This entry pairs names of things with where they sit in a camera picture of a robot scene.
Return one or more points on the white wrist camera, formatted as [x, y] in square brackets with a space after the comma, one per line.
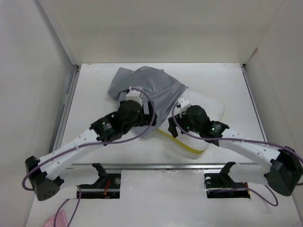
[183, 104]
[135, 94]

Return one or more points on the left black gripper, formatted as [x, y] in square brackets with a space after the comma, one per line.
[146, 119]

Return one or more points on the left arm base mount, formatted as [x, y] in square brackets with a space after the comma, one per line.
[106, 186]

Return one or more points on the pink cloth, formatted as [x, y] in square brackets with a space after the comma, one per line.
[61, 220]

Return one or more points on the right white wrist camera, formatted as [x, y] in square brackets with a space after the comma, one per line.
[183, 104]

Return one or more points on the grey pillowcase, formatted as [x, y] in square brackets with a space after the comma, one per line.
[163, 89]

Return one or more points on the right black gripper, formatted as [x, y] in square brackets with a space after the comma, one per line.
[180, 120]

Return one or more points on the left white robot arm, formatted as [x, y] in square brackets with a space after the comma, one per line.
[46, 175]

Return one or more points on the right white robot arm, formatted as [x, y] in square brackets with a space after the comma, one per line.
[274, 166]

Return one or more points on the white pillow yellow edge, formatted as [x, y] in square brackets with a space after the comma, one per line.
[189, 141]

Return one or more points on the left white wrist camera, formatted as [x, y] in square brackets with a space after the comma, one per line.
[135, 94]

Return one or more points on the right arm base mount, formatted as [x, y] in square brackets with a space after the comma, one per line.
[221, 186]

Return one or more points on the metal rail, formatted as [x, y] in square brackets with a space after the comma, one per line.
[162, 166]

